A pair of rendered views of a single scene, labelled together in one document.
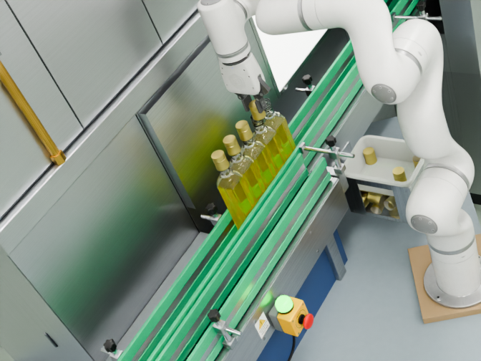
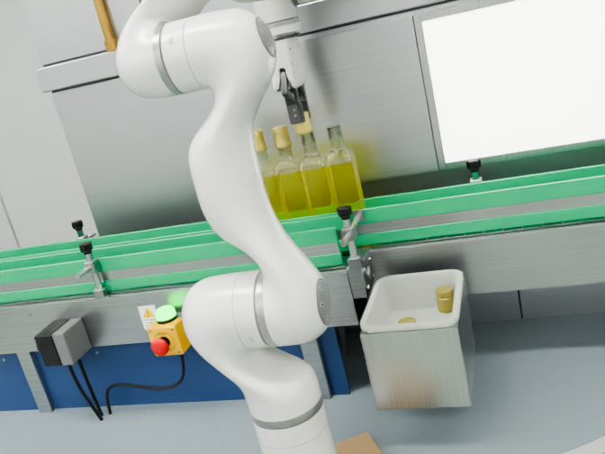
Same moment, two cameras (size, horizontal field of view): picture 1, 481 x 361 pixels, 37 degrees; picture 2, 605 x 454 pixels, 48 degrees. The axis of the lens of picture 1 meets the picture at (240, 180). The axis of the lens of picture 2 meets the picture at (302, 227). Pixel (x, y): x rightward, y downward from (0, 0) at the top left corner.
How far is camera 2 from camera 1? 179 cm
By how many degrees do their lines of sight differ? 57
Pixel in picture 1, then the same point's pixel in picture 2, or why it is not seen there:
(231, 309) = (119, 267)
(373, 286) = not seen: hidden behind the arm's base
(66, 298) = (91, 170)
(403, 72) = (124, 45)
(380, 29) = not seen: outside the picture
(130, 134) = not seen: hidden behind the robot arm
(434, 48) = (210, 51)
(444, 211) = (189, 310)
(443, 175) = (241, 279)
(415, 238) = (401, 440)
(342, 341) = (221, 430)
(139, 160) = (204, 108)
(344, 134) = (456, 257)
